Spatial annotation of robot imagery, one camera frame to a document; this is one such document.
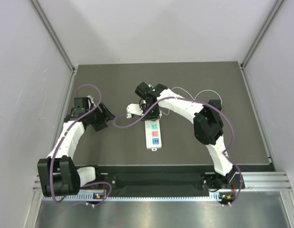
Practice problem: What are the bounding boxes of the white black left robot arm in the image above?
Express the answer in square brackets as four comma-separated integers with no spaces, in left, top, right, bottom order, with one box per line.
[37,95,115,197]

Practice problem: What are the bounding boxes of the black cube power adapter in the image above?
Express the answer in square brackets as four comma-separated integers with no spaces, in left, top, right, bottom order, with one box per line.
[208,99,222,111]

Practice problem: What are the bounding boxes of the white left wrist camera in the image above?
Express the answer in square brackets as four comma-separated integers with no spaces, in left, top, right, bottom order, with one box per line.
[87,95,95,110]

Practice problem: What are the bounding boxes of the teal charging cable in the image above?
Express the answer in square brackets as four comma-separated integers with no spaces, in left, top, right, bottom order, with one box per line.
[160,86,222,116]

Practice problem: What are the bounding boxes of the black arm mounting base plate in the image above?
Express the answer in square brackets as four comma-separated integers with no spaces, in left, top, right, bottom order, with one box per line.
[95,165,244,190]

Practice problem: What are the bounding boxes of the white power strip coloured sockets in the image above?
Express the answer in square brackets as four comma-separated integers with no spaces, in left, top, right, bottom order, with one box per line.
[144,120,162,152]

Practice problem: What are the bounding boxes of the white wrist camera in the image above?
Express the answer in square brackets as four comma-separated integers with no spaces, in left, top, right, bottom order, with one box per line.
[126,104,143,119]
[87,95,95,110]

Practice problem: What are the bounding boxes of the aluminium frame post right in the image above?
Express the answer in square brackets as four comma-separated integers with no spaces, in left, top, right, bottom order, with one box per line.
[239,0,285,70]

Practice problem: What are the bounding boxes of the aluminium frame post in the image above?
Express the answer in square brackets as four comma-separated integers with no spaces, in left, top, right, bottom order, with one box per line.
[239,0,285,70]
[29,0,76,72]

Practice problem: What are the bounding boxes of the aluminium frame post left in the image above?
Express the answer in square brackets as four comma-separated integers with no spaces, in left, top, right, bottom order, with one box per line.
[29,0,76,72]

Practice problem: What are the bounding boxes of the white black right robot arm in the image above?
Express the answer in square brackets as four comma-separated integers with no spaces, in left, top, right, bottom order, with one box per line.
[126,82,237,189]

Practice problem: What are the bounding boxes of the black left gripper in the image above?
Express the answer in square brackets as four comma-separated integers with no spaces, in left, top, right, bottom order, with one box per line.
[86,102,116,132]

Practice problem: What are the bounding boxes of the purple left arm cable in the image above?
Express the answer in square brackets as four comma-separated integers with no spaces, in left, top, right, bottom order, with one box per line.
[49,84,112,206]

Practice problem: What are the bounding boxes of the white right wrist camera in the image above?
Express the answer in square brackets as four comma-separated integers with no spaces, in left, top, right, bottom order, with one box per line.
[126,104,143,119]

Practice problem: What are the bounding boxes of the grey slotted cable duct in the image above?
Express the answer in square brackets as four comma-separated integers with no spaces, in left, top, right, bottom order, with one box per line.
[42,191,235,202]

